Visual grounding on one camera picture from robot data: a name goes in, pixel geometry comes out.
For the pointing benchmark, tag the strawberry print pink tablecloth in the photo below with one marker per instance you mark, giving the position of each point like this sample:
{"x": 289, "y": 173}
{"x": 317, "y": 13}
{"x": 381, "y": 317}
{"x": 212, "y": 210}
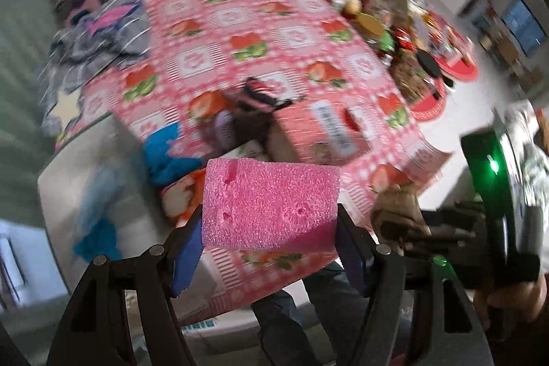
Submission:
{"x": 257, "y": 18}

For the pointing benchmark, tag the person's right hand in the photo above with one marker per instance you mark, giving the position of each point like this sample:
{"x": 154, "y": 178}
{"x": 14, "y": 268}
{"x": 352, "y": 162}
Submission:
{"x": 514, "y": 301}

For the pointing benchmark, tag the purple striped cloth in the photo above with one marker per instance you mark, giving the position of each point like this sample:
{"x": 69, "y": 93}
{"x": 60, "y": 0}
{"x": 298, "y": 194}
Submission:
{"x": 224, "y": 126}

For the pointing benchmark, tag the black round lid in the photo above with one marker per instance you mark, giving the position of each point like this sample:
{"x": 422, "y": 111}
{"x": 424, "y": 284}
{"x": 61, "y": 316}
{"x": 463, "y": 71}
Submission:
{"x": 429, "y": 63}

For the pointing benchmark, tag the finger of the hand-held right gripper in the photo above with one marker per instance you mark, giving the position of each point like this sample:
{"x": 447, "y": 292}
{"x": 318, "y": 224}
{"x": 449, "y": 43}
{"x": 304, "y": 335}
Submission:
{"x": 441, "y": 248}
{"x": 450, "y": 218}

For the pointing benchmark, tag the grey cardboard box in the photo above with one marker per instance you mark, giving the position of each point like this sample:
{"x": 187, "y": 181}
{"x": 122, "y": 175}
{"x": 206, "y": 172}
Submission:
{"x": 103, "y": 143}

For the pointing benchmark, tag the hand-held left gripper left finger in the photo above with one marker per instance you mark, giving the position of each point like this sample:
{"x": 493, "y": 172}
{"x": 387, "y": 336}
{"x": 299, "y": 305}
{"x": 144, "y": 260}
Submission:
{"x": 188, "y": 254}

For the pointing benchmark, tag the wall screen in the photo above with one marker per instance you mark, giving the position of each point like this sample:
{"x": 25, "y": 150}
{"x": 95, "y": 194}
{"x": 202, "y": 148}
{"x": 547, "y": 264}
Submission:
{"x": 521, "y": 27}

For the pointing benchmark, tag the red round mat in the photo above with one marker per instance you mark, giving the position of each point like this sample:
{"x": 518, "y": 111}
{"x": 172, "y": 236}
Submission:
{"x": 429, "y": 108}
{"x": 463, "y": 70}

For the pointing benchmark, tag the yellow lid jar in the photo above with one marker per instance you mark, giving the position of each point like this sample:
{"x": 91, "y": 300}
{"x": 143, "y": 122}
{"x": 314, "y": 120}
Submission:
{"x": 369, "y": 24}

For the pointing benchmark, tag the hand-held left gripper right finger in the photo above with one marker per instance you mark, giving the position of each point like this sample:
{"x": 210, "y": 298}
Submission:
{"x": 349, "y": 259}

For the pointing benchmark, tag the grey checked star blanket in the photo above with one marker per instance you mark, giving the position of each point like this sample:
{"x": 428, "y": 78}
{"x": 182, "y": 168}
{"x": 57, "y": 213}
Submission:
{"x": 98, "y": 44}

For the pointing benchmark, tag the pink sponge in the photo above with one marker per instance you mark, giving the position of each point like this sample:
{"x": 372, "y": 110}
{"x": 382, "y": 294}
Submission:
{"x": 270, "y": 203}

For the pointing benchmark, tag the red carton with barcode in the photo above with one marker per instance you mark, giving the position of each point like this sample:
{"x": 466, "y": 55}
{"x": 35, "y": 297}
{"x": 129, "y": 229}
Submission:
{"x": 300, "y": 126}

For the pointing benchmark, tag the person's jeans legs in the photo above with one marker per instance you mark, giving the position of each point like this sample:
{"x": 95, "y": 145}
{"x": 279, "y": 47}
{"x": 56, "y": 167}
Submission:
{"x": 278, "y": 314}

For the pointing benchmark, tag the pile of snack packets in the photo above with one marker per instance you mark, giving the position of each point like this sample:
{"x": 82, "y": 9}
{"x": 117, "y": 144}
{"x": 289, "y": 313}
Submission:
{"x": 407, "y": 27}

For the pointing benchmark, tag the blue cloth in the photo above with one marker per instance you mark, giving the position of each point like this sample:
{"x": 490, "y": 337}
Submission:
{"x": 163, "y": 151}
{"x": 98, "y": 239}

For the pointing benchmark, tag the light blue fluffy ball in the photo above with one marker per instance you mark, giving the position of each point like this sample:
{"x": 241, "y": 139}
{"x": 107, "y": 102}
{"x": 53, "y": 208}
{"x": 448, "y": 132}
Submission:
{"x": 101, "y": 194}

